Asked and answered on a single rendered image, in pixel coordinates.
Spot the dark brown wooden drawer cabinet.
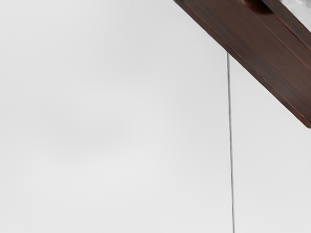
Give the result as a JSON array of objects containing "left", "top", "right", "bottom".
[{"left": 173, "top": 0, "right": 311, "bottom": 129}]

